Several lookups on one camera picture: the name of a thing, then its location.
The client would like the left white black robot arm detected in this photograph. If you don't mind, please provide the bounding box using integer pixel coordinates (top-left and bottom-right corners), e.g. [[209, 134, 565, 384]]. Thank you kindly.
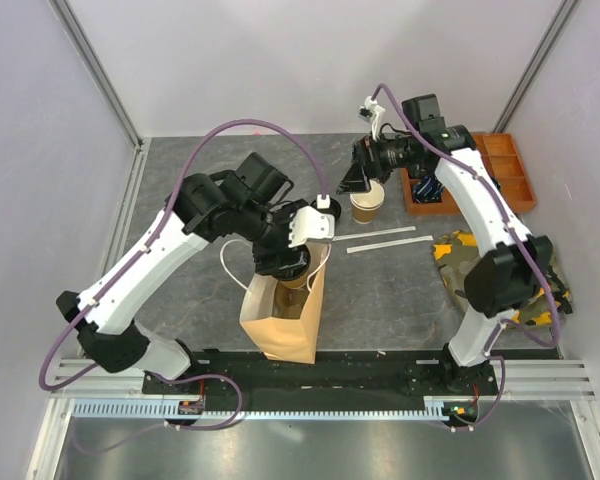
[[56, 153, 312, 393]]

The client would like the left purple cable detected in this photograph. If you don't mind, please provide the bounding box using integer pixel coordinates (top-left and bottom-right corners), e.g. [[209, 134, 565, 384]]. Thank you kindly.
[[38, 118, 331, 454]]

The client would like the brown paper bag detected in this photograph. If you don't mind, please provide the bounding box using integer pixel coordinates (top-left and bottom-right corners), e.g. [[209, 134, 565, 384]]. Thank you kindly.
[[219, 240, 332, 365]]

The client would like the cardboard cup carrier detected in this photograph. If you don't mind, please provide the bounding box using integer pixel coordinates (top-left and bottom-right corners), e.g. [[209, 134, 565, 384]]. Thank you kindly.
[[272, 284, 308, 320]]

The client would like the purple cable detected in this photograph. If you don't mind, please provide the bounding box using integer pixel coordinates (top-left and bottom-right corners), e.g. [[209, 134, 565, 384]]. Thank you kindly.
[[38, 118, 331, 454], [372, 84, 564, 434]]

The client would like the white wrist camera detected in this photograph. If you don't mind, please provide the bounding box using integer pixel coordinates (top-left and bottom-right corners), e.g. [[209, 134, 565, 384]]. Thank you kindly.
[[288, 195, 336, 248], [358, 96, 386, 141]]

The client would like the rolled blue striped sock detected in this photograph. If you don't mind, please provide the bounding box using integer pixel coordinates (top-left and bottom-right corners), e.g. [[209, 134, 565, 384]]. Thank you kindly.
[[411, 176, 445, 204]]

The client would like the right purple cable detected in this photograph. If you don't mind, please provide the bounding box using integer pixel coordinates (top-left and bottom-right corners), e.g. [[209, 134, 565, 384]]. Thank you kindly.
[[372, 84, 564, 434]]

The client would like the single brown paper cup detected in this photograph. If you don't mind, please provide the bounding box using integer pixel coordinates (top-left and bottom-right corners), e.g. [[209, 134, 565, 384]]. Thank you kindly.
[[279, 275, 308, 291]]

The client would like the lower wrapped straw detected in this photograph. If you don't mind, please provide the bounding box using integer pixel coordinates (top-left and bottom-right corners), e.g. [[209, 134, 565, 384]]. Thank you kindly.
[[346, 235, 434, 254]]

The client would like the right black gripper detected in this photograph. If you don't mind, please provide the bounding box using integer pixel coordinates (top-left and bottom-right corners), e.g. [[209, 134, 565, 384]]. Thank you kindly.
[[335, 130, 418, 195]]

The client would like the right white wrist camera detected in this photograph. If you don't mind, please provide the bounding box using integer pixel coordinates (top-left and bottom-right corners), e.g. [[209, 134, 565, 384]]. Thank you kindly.
[[358, 96, 386, 141]]

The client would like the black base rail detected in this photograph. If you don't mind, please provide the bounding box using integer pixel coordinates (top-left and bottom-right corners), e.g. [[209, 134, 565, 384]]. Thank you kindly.
[[142, 349, 498, 410]]

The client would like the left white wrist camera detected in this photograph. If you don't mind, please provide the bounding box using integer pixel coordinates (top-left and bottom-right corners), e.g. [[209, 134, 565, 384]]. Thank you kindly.
[[288, 195, 336, 248]]

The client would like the upper wrapped straw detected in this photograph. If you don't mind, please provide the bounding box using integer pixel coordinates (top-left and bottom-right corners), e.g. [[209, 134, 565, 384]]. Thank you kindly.
[[333, 226, 417, 242]]

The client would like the stack of black lids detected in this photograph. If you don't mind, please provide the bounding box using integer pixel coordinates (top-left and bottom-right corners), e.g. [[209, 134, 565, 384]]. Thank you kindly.
[[311, 196, 342, 224]]

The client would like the wrapped straw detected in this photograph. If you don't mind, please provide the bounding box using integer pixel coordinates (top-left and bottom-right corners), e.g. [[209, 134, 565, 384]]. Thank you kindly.
[[333, 226, 417, 242], [346, 235, 434, 254]]

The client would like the orange compartment tray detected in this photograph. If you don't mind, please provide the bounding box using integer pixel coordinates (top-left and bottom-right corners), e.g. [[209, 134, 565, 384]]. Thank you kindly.
[[399, 132, 537, 216]]

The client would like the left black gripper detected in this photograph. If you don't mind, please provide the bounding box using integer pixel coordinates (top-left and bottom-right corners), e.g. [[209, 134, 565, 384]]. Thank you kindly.
[[237, 200, 310, 276]]

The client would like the stack of paper cups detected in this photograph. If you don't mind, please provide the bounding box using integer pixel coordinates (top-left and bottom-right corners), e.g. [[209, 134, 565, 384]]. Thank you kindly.
[[349, 180, 385, 225]]

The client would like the camouflage cloth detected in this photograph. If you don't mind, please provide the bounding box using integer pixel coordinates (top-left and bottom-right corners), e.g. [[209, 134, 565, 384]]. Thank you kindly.
[[432, 230, 574, 328]]

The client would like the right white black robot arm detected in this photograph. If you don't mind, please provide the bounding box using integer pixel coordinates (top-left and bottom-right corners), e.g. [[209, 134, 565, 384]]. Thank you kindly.
[[337, 94, 553, 394]]

